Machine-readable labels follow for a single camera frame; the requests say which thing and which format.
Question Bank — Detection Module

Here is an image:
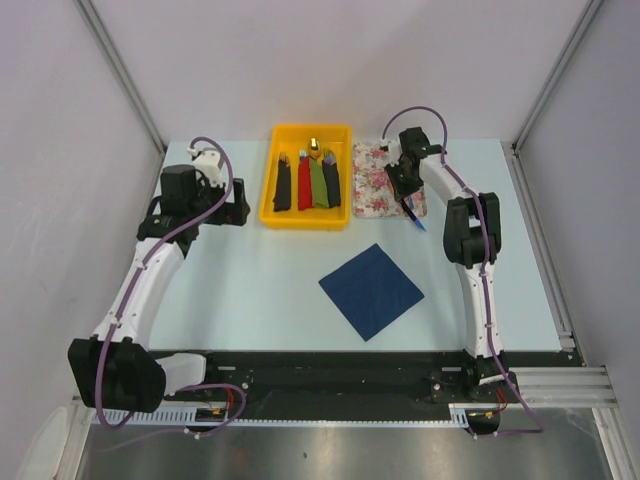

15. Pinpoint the iridescent rainbow knife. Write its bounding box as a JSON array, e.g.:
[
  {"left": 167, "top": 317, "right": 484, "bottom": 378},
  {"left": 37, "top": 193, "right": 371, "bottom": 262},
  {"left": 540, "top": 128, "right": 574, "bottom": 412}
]
[{"left": 402, "top": 196, "right": 426, "bottom": 231}]

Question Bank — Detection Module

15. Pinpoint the dark blue paper napkin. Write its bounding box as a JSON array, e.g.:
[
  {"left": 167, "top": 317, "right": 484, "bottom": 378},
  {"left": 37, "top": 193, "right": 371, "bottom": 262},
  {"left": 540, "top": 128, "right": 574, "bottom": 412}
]
[{"left": 319, "top": 244, "right": 424, "bottom": 342}]

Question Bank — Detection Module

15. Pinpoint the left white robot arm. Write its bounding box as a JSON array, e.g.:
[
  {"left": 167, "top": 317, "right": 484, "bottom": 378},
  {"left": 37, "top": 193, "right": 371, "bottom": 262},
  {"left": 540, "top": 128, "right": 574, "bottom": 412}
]
[{"left": 68, "top": 164, "right": 250, "bottom": 413}]

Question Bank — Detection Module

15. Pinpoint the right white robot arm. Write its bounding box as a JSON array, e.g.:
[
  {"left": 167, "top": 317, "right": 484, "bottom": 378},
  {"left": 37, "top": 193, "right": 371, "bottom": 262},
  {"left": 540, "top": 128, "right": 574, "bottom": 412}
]
[{"left": 385, "top": 127, "right": 519, "bottom": 401}]

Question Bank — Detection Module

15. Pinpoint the black napkin roll left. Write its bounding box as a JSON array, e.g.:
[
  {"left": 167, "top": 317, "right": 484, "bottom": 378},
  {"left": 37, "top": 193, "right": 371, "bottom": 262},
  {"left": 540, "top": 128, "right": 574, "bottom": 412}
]
[{"left": 273, "top": 152, "right": 292, "bottom": 212}]

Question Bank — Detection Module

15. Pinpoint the black napkin roll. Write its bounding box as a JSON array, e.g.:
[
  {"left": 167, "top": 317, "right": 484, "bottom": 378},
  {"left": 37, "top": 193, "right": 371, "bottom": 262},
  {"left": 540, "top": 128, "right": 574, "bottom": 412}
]
[
  {"left": 273, "top": 152, "right": 292, "bottom": 212},
  {"left": 322, "top": 151, "right": 341, "bottom": 208}
]

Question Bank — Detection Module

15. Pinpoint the red napkin roll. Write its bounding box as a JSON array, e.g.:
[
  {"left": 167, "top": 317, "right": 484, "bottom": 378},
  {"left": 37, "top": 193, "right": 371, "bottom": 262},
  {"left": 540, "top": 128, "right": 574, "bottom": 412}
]
[{"left": 298, "top": 150, "right": 313, "bottom": 211}]

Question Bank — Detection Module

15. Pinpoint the black napkin roll right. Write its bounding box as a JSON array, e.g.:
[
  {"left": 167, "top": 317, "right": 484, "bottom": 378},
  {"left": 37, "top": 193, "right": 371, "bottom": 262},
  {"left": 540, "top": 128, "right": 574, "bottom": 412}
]
[{"left": 322, "top": 151, "right": 341, "bottom": 208}]

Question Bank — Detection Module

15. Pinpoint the green napkin roll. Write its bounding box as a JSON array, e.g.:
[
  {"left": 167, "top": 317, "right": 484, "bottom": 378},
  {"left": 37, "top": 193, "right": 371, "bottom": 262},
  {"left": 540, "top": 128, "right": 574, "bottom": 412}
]
[{"left": 309, "top": 158, "right": 329, "bottom": 208}]

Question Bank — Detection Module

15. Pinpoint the floral rectangular tray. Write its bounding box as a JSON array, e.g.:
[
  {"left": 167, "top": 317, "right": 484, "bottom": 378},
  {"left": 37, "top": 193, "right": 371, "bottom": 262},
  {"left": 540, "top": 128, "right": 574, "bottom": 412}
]
[{"left": 351, "top": 142, "right": 408, "bottom": 219}]

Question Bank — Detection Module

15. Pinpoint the yellow plastic bin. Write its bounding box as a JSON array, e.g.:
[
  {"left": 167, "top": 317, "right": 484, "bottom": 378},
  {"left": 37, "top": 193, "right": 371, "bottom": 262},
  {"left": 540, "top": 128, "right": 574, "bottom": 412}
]
[{"left": 259, "top": 124, "right": 352, "bottom": 231}]

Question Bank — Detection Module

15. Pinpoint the gold spoon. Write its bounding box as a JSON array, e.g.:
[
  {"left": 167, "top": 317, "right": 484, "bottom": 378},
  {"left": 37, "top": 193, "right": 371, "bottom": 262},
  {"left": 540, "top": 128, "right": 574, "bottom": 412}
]
[{"left": 308, "top": 138, "right": 322, "bottom": 158}]

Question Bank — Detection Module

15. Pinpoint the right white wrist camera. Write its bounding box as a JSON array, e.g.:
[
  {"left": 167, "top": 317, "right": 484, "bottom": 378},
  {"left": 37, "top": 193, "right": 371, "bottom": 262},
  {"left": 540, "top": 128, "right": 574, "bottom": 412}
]
[{"left": 380, "top": 140, "right": 402, "bottom": 165}]

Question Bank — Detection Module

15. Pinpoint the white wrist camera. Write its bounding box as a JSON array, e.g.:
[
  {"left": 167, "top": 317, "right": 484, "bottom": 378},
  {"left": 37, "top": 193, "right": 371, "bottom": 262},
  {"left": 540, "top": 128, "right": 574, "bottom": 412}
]
[
  {"left": 187, "top": 147, "right": 224, "bottom": 187},
  {"left": 380, "top": 140, "right": 402, "bottom": 165}
]

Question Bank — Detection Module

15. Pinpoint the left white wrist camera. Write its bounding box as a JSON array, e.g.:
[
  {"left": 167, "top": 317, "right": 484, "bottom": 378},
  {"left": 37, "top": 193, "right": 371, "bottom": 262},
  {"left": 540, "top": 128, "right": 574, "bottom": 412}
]
[{"left": 187, "top": 147, "right": 224, "bottom": 187}]

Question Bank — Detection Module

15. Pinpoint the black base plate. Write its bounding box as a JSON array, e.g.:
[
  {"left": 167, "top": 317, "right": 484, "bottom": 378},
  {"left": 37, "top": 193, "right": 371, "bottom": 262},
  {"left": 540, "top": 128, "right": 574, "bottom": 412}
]
[{"left": 149, "top": 349, "right": 581, "bottom": 421}]

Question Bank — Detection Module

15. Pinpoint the white slotted cable duct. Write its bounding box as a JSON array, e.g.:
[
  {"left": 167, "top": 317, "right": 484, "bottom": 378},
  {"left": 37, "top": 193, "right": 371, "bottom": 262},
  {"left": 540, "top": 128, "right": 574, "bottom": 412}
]
[{"left": 92, "top": 404, "right": 231, "bottom": 425}]

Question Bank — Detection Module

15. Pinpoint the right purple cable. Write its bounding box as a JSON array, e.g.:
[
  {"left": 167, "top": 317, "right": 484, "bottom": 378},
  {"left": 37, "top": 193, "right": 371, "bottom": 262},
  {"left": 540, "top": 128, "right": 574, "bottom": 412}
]
[{"left": 382, "top": 105, "right": 546, "bottom": 436}]

